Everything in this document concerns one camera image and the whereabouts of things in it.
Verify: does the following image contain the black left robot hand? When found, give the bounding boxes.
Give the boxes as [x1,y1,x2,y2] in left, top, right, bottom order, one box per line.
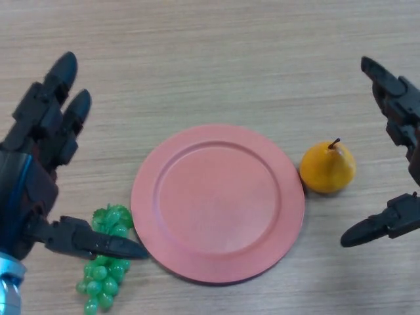
[0,51,150,262]

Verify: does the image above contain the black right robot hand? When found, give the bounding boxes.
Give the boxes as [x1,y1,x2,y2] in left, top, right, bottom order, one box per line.
[340,56,420,249]

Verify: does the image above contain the green grape bunch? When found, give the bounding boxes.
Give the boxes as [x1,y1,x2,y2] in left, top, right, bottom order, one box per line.
[75,203,135,315]

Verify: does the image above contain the yellow pear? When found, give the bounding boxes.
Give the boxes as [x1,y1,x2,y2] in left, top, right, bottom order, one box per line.
[299,137,357,194]

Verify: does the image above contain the pink round plate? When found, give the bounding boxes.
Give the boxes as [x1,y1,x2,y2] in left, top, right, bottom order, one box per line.
[130,123,306,285]

